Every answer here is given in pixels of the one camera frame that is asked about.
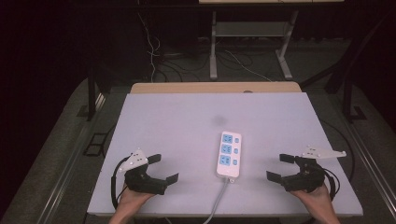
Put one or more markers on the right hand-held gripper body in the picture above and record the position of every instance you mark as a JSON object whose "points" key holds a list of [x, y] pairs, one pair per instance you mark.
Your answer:
{"points": [[306, 180]]}

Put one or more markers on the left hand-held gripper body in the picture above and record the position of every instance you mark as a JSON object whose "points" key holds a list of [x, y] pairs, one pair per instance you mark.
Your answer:
{"points": [[141, 182]]}

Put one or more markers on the person's left hand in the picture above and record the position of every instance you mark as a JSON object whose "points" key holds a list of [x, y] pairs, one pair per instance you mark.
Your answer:
{"points": [[130, 200]]}

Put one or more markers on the person's right hand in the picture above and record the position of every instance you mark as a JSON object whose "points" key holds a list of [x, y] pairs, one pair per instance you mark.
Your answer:
{"points": [[319, 200]]}

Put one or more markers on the pale lavender table mat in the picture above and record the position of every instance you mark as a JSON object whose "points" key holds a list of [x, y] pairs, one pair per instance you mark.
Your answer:
{"points": [[186, 140]]}

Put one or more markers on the white power strip blue sockets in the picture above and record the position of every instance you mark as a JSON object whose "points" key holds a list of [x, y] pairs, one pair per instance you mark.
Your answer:
{"points": [[229, 169]]}

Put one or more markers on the wooden table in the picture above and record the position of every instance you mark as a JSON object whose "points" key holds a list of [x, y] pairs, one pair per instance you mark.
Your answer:
{"points": [[202, 87]]}

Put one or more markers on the black floor bracket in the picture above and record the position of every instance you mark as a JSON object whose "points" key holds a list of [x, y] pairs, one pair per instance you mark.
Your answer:
{"points": [[95, 144]]}

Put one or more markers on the aluminium floor rail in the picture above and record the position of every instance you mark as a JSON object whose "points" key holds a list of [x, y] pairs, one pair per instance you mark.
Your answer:
{"points": [[372, 161], [73, 155]]}

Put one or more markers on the black metal stand post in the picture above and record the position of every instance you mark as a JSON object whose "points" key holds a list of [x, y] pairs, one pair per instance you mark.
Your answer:
{"points": [[348, 99]]}

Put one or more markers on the grey metal stand frame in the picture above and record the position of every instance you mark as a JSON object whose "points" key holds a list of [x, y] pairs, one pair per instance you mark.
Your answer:
{"points": [[249, 29]]}

